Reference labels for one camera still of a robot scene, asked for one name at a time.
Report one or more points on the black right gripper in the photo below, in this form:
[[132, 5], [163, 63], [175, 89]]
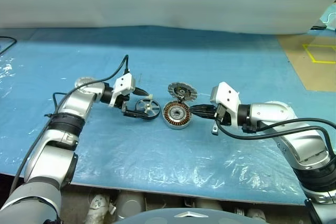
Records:
[[225, 117]]

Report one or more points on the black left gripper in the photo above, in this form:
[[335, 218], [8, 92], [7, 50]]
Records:
[[124, 107]]

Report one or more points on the black rimmed silver rotor wheel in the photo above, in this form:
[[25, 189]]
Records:
[[148, 107]]

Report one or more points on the silver motor stator copper windings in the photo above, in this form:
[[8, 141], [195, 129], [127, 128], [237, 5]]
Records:
[[176, 126]]

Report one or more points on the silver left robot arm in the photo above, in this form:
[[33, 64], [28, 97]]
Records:
[[71, 103]]

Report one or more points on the silver motor cover circuit board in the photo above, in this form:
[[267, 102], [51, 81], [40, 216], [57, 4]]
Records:
[[174, 89]]

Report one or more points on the beige tape piece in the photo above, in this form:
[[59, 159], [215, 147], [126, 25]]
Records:
[[150, 96]]

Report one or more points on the blue table cover sheet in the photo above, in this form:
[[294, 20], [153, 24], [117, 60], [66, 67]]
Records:
[[157, 155]]

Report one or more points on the white rounded shape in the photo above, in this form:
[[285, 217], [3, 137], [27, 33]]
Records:
[[130, 204], [256, 214], [99, 205]]

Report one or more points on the brown wooden board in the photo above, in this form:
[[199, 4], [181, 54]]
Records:
[[302, 74]]

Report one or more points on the dark grey rounded cover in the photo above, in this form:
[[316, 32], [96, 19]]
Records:
[[189, 218]]

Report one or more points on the yellow tape square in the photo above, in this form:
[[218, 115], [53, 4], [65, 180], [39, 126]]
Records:
[[309, 54]]

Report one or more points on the black power strip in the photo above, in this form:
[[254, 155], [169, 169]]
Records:
[[318, 27]]

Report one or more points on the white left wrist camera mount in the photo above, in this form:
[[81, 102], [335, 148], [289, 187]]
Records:
[[123, 83]]

